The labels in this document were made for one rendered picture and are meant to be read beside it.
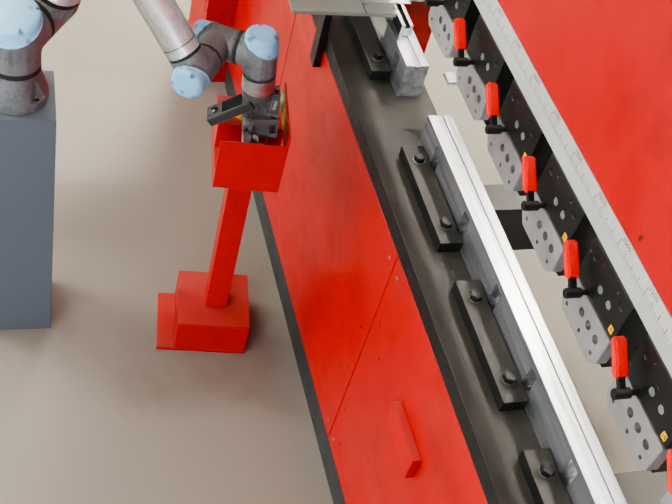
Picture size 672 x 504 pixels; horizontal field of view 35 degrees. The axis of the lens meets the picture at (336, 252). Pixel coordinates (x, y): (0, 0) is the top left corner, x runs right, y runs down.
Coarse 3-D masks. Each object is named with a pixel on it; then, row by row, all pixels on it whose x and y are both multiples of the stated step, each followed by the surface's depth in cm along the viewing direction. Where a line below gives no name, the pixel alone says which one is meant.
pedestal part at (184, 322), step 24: (192, 288) 300; (240, 288) 304; (168, 312) 306; (192, 312) 294; (216, 312) 296; (240, 312) 298; (168, 336) 300; (192, 336) 295; (216, 336) 296; (240, 336) 297
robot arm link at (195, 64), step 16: (144, 0) 210; (160, 0) 210; (144, 16) 213; (160, 16) 212; (176, 16) 213; (160, 32) 214; (176, 32) 214; (192, 32) 217; (176, 48) 216; (192, 48) 217; (208, 48) 223; (176, 64) 218; (192, 64) 218; (208, 64) 220; (176, 80) 218; (192, 80) 217; (208, 80) 220; (192, 96) 220
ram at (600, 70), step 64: (512, 0) 196; (576, 0) 175; (640, 0) 158; (512, 64) 197; (576, 64) 176; (640, 64) 159; (576, 128) 177; (640, 128) 160; (576, 192) 178; (640, 192) 160; (640, 256) 161
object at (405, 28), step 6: (402, 6) 260; (396, 12) 258; (402, 12) 260; (396, 18) 258; (402, 18) 258; (408, 18) 257; (396, 24) 258; (402, 24) 255; (408, 24) 256; (402, 30) 256; (408, 30) 256
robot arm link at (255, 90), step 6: (246, 84) 233; (252, 84) 232; (258, 84) 232; (264, 84) 232; (270, 84) 233; (246, 90) 234; (252, 90) 233; (258, 90) 233; (264, 90) 233; (270, 90) 235; (252, 96) 235; (258, 96) 234; (264, 96) 235
